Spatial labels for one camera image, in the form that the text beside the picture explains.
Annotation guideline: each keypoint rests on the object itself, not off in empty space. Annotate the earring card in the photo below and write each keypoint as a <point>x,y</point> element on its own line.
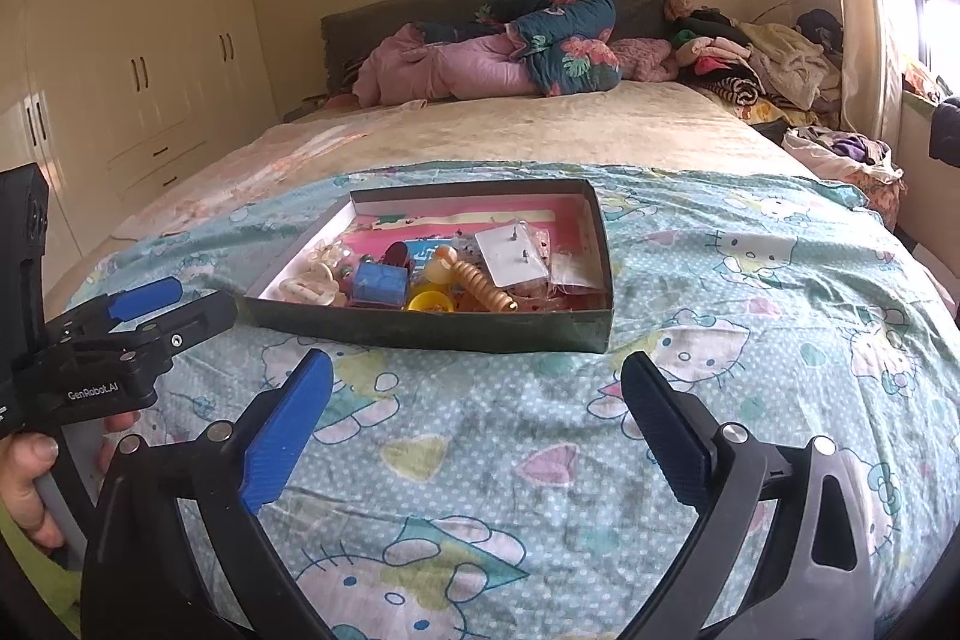
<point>511,254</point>

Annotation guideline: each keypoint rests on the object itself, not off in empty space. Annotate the beige bed blanket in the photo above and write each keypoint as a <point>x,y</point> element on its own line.
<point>663,125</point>

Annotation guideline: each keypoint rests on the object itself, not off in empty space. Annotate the pile of clothes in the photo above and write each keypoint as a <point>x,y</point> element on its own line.
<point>761,71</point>

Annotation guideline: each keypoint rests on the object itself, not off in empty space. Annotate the Hello Kitty bed sheet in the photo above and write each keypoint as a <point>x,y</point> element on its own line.
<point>459,494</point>

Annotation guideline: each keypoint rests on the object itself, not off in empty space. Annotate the yellow bangle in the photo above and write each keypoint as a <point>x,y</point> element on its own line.
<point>432,300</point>

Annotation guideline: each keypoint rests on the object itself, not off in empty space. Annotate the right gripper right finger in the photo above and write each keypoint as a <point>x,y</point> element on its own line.
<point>813,577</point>

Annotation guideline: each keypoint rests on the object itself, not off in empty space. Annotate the cream wardrobe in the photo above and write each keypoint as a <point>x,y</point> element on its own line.
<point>119,101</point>

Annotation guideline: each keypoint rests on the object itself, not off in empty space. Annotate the clear plastic bag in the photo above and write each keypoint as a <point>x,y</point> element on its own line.
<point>576,271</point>

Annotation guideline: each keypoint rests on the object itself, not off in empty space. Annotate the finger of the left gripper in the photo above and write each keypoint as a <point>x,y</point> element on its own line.
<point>168,331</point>
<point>142,298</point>

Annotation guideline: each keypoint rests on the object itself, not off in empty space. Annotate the pink and floral quilt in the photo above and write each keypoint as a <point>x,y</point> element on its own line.
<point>559,48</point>

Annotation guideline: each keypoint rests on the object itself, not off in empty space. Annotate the dark red hair clip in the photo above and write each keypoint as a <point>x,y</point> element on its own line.
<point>399,258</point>

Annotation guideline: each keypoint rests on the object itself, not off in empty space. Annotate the dark clothes on sill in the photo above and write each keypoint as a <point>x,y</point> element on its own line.
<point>944,134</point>

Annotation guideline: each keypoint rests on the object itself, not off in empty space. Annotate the cream hair claw clip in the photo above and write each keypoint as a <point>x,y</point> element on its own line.
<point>314,286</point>

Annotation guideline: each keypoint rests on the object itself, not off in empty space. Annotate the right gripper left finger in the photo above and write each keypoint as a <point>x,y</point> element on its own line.
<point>140,578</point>

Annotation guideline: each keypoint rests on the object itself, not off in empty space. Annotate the blue ring box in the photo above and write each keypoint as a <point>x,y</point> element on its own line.
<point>380,285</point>

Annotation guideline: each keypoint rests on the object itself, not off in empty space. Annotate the dark green headboard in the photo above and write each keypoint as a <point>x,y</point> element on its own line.
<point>349,37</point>

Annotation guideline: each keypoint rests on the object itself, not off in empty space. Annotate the person's left hand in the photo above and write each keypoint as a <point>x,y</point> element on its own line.
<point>26,457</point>

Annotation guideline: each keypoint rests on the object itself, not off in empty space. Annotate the dark cardboard box tray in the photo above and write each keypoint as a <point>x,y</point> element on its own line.
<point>439,223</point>

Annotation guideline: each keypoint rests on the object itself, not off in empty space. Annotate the pearl flower hair clip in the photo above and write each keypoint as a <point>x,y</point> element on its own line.
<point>332,255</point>

